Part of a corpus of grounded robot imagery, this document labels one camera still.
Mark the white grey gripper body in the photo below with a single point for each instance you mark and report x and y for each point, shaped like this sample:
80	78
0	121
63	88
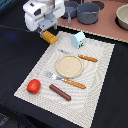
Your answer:
43	13

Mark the yellow toy pastry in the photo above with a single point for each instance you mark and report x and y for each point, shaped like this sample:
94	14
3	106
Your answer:
49	37

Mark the small milk carton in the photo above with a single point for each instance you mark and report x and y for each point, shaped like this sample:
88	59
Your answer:
78	40

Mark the large grey pot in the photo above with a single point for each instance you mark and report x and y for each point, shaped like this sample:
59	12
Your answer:
87	13

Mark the red toy pepper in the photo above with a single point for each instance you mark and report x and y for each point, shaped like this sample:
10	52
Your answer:
34	86

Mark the brown toy sausage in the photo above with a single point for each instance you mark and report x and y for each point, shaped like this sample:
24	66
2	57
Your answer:
60	92

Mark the small grey saucepan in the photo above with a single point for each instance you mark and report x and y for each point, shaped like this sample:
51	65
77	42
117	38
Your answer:
70	10

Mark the round beige plate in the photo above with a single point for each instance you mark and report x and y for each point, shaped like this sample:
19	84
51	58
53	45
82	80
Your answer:
69	66

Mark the pink toy stove board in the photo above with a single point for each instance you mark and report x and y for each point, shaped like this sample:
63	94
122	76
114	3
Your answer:
104	27

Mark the beige woven placemat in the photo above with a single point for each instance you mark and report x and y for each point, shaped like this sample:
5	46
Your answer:
81	108

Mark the cream bowl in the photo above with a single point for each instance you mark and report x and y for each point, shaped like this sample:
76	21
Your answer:
122	15

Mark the fork with orange handle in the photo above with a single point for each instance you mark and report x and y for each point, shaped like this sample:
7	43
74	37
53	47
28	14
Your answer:
55	77

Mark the knife with orange handle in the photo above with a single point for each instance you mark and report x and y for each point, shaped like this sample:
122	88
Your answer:
79	55

